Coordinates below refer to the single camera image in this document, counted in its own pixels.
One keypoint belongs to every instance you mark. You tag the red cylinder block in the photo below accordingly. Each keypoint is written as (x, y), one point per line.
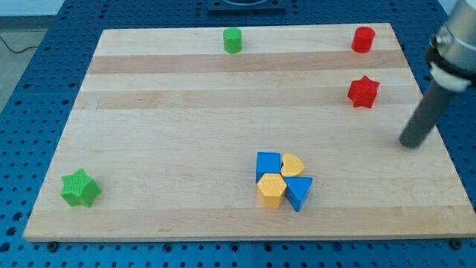
(363, 39)

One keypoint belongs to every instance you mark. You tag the yellow heart block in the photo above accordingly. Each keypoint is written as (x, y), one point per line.
(292, 165)

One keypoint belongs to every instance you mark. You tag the green star block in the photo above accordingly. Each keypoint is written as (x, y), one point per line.
(79, 189)

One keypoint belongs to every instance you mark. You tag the yellow hexagon block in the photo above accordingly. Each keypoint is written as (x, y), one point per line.
(271, 190)

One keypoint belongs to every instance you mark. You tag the red star block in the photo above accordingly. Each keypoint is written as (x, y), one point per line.
(363, 92)

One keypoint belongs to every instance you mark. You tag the blue square block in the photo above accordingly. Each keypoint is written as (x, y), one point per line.
(267, 162)

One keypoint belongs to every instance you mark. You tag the green cylinder block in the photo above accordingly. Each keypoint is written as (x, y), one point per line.
(232, 39)

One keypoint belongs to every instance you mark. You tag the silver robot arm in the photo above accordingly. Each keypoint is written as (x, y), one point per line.
(451, 61)

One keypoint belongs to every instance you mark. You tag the wooden board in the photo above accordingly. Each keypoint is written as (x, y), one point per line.
(169, 125)

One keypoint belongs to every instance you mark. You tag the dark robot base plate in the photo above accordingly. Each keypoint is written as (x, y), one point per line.
(222, 6)

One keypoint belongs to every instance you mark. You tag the blue triangle block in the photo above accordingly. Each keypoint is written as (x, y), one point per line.
(297, 190)

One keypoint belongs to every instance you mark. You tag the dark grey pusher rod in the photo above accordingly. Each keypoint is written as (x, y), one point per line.
(433, 104)

